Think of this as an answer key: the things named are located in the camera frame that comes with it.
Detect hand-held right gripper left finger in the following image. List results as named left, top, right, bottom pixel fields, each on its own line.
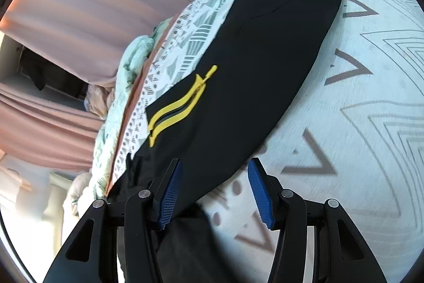
left=43, top=158, right=184, bottom=283

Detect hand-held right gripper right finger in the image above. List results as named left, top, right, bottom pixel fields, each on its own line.
left=248, top=157, right=388, bottom=283

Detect black pants with yellow stripes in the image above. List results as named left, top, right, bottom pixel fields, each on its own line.
left=106, top=0, right=353, bottom=283

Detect peach floral cloth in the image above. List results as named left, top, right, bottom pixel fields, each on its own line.
left=84, top=84, right=115, bottom=119

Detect white patterned bed sheet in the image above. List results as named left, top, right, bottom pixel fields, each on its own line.
left=108, top=0, right=424, bottom=283

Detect mint green quilt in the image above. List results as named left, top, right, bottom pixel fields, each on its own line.
left=68, top=19, right=173, bottom=214

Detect pink curtain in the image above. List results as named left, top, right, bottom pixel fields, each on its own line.
left=0, top=81, right=107, bottom=171
left=0, top=0, right=197, bottom=85

